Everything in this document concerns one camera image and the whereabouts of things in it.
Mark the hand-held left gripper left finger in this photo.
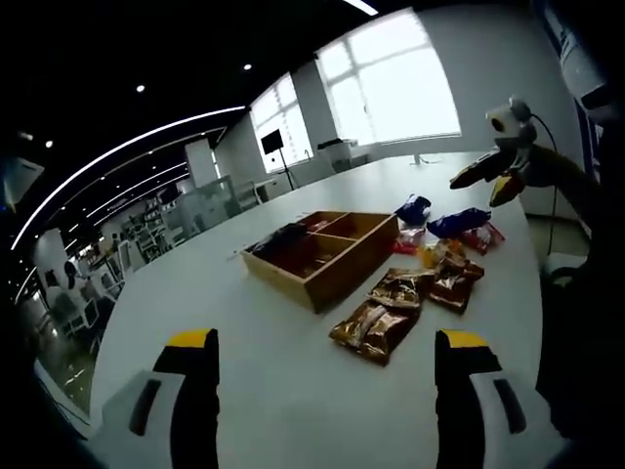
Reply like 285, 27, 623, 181
90, 327, 221, 469

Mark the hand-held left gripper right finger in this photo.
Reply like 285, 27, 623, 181
434, 327, 572, 469

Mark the red snack packet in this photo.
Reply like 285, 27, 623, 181
460, 221, 507, 256

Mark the blue cookie packet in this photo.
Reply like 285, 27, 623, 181
426, 206, 493, 239
394, 193, 432, 225

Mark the yellow marshmallow packet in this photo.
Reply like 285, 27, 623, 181
418, 237, 466, 268

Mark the golden mixed nuts packet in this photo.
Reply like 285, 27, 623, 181
328, 297, 422, 367
437, 251, 485, 284
367, 267, 431, 310
426, 273, 478, 315

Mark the wooden divided container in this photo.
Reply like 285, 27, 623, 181
240, 209, 400, 315

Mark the silver blue candy packet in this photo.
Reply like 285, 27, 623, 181
251, 222, 310, 258

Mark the white chest device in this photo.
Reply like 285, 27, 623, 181
559, 48, 611, 111

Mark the white table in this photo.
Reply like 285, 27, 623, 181
90, 150, 546, 469

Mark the white printer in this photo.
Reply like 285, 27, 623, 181
316, 138, 360, 172

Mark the person's dark clothing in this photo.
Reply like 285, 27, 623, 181
534, 97, 625, 441

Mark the grey mesh office chair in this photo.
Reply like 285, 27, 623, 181
183, 175, 240, 231

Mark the black monitor on stand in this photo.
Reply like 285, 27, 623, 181
260, 129, 297, 192

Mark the ceiling air conditioner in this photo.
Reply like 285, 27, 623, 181
0, 155, 45, 201

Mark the black cable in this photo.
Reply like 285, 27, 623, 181
529, 111, 563, 250

